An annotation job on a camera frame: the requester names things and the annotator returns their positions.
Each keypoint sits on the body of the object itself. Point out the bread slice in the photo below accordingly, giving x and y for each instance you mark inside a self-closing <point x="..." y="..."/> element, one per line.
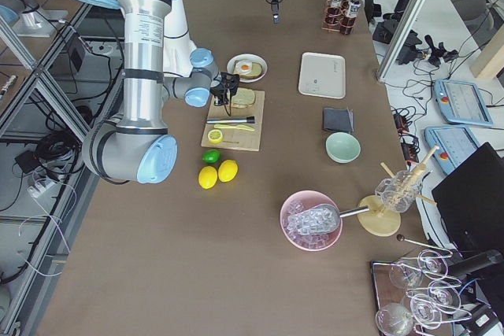
<point x="243" y="98"/>
<point x="256" y="72"/>

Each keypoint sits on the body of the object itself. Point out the cream bunny serving tray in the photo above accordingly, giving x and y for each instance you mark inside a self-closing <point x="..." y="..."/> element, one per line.
<point x="322" y="75"/>

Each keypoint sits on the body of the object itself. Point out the wine glass rack tray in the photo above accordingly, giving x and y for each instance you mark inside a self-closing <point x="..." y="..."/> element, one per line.
<point x="416" y="295"/>

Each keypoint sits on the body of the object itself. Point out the fried egg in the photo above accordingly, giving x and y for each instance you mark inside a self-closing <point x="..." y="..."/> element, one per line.
<point x="244" y="67"/>

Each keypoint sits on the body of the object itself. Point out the white round plate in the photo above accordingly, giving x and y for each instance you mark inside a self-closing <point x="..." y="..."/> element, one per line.
<point x="247" y="57"/>

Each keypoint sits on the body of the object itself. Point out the black metal muddler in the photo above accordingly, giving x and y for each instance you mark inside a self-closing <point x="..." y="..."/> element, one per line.
<point x="233" y="120"/>

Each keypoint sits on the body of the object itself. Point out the yellow plastic knife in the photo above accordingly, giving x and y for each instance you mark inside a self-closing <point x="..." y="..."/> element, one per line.
<point x="241" y="127"/>

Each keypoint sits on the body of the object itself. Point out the half lemon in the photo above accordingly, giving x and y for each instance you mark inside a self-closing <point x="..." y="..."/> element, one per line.
<point x="215" y="136"/>

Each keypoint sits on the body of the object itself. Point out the bamboo cutting board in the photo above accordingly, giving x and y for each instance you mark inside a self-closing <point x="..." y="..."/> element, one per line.
<point x="235" y="139"/>

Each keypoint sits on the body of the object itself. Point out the green lime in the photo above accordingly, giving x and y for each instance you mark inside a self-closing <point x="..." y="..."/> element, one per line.
<point x="211" y="156"/>

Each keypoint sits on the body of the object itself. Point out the yellow lemon back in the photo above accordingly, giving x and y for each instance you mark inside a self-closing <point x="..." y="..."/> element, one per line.
<point x="227" y="171"/>

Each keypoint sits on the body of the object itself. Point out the yellow lemon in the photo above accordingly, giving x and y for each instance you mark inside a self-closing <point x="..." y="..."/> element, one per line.
<point x="207" y="177"/>
<point x="227" y="171"/>

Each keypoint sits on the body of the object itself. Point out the yellow lemon front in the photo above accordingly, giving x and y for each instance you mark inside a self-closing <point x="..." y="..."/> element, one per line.
<point x="207" y="177"/>

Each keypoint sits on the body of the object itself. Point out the grey folded cloth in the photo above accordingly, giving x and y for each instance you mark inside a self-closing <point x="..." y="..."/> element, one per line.
<point x="338" y="120"/>

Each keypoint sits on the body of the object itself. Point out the mint green bowl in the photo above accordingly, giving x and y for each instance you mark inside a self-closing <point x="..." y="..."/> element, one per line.
<point x="342" y="147"/>

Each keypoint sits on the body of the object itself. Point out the pink bowl of ice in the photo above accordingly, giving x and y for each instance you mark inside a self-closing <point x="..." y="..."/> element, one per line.
<point x="298" y="202"/>

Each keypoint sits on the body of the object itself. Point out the metal ice scoop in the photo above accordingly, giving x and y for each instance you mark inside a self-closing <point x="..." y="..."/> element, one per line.
<point x="320" y="219"/>

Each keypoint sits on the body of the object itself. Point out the glass mug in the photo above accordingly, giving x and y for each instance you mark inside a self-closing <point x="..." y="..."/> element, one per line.
<point x="398" y="193"/>

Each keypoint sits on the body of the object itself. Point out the wooden mug tree stand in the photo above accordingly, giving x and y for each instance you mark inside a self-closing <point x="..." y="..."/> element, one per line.
<point x="381" y="221"/>

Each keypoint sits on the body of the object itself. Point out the teach pendant far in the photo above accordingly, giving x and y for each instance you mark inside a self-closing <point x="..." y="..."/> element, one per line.
<point x="461" y="103"/>

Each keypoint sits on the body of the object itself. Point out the teach pendant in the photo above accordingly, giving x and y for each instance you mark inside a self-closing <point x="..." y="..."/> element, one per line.
<point x="456" y="143"/>
<point x="461" y="103"/>

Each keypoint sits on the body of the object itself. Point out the teach pendant near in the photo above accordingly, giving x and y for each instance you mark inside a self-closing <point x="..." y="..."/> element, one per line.
<point x="456" y="143"/>

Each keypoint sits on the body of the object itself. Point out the black monitor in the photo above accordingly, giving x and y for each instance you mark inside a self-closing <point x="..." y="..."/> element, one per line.
<point x="470" y="201"/>

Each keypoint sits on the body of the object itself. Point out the copper wire bottle rack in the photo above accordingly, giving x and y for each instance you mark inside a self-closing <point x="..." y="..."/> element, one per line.
<point x="341" y="15"/>

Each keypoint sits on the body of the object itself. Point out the aluminium frame post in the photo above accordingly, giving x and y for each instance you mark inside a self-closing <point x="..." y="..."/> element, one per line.
<point x="399" y="38"/>

